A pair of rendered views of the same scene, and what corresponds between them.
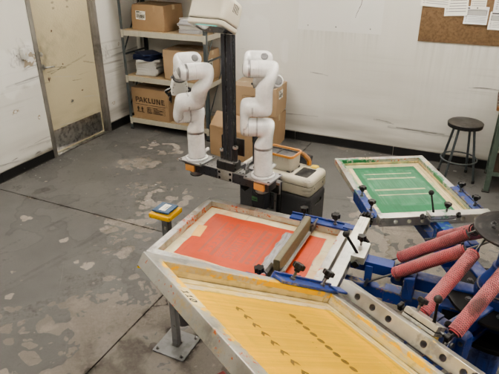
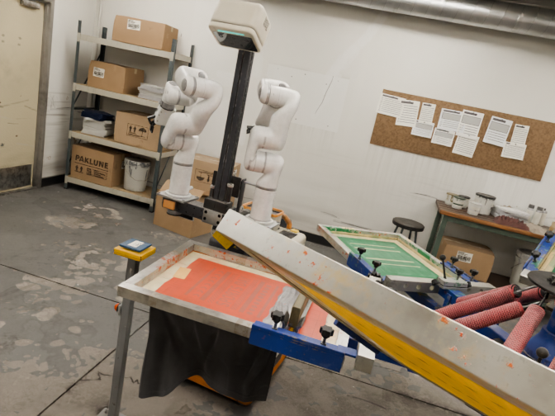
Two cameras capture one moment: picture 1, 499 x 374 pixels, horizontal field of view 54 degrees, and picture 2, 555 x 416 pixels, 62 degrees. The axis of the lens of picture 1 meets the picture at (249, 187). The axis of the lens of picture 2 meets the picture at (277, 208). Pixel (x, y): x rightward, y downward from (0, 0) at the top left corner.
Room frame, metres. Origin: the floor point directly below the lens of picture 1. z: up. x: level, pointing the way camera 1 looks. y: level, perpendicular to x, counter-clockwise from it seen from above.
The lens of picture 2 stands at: (0.36, 0.35, 1.74)
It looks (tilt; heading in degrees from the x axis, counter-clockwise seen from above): 15 degrees down; 346
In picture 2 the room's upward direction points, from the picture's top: 12 degrees clockwise
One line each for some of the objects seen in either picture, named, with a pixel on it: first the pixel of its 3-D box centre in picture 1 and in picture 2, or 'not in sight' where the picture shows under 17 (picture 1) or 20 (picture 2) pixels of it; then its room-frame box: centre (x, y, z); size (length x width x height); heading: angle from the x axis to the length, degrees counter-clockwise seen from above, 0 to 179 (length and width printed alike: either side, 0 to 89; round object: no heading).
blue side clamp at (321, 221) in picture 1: (318, 225); not in sight; (2.11, -0.35, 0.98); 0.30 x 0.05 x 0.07; 65
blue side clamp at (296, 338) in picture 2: not in sight; (296, 344); (1.61, -0.11, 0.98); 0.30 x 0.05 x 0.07; 65
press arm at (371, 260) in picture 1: (372, 263); not in sight; (1.73, -0.52, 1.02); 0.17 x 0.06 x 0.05; 65
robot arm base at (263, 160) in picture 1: (264, 160); (263, 203); (2.37, -0.08, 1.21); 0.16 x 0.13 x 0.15; 147
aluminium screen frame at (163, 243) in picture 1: (252, 242); (251, 290); (1.96, -0.01, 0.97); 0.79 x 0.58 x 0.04; 65
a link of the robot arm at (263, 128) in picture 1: (261, 133); (267, 170); (2.36, -0.06, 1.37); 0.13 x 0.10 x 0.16; 88
